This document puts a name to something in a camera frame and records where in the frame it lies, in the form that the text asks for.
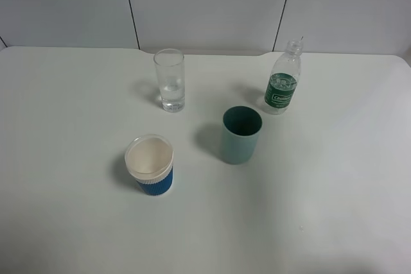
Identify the clear green-label water bottle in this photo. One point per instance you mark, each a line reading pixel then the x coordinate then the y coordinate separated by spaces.
pixel 284 78

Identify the teal plastic cup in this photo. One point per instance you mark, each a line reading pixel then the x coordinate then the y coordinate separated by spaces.
pixel 240 131

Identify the blue white ribbed cup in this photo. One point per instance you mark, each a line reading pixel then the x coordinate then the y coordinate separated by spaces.
pixel 149 160

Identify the tall clear glass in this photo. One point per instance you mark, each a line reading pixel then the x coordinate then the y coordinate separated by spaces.
pixel 169 65

